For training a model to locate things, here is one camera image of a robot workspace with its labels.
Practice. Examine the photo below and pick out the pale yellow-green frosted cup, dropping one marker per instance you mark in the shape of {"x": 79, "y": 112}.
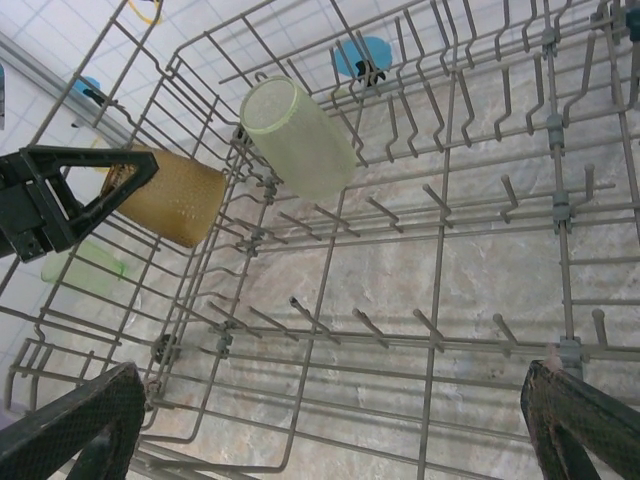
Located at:
{"x": 300, "y": 140}

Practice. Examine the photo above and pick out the blue oval shark sticker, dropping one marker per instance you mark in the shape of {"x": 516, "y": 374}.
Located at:
{"x": 90, "y": 87}

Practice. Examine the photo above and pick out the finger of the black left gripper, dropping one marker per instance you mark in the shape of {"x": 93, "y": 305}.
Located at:
{"x": 100, "y": 157}

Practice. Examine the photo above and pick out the blue oval black fish sticker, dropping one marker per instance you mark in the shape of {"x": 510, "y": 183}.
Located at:
{"x": 380, "y": 50}

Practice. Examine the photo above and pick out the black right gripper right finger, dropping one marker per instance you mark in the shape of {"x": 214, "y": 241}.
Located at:
{"x": 590, "y": 415}

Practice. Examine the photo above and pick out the amber frosted plastic cup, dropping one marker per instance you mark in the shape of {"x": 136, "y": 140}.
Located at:
{"x": 180, "y": 200}

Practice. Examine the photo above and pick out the green frosted plastic cup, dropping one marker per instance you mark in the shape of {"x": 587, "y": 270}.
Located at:
{"x": 85, "y": 272}

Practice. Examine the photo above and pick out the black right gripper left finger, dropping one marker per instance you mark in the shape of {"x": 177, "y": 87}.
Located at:
{"x": 50, "y": 435}

